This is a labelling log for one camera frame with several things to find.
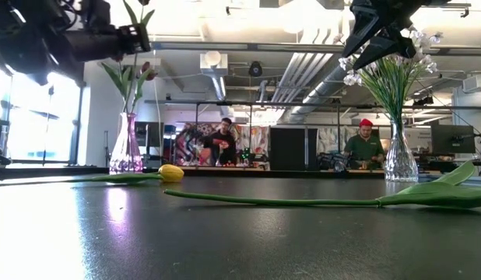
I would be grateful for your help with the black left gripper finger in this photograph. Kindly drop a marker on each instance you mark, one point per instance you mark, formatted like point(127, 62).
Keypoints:
point(135, 39)

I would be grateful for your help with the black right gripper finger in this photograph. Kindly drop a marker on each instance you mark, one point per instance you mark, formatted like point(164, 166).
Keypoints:
point(363, 31)
point(388, 44)

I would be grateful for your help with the red artificial tulip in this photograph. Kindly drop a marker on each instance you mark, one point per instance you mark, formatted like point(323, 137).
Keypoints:
point(114, 78)
point(148, 72)
point(130, 13)

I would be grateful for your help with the yellow artificial tulip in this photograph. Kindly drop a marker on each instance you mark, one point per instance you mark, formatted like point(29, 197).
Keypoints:
point(171, 173)
point(264, 200)

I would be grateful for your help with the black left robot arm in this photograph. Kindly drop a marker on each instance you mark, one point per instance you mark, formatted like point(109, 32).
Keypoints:
point(30, 43)

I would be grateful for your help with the purple glass vase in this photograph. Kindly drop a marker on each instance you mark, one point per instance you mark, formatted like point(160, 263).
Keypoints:
point(125, 151)

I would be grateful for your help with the clear glass vase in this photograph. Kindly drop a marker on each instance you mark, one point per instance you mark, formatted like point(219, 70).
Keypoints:
point(400, 159)

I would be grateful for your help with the black tripod stand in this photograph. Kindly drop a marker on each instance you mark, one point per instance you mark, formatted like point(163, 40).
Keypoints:
point(50, 90)

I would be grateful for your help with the round white ceiling lamp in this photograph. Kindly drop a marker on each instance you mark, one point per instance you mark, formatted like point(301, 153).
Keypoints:
point(212, 58)

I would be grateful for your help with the dark computer monitor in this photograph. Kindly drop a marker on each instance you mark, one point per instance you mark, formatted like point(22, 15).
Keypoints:
point(151, 134)
point(452, 139)

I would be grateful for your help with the person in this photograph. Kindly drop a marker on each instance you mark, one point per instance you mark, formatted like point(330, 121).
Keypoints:
point(363, 149)
point(223, 145)

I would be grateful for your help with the white patterned curtain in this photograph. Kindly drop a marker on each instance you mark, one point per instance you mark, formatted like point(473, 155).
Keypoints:
point(334, 140)

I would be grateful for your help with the black partition panel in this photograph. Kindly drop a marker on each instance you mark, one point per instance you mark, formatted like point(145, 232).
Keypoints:
point(291, 148)

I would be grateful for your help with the black table mat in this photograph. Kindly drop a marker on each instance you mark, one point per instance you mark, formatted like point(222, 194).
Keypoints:
point(264, 241)

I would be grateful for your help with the silver ventilation duct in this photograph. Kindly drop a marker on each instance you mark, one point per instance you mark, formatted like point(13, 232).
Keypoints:
point(322, 91)

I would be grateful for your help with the black horizontal rail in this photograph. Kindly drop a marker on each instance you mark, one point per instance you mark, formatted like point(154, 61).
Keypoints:
point(264, 103)

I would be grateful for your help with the colourful wall hanging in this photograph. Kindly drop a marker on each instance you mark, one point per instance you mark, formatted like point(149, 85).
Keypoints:
point(248, 136)

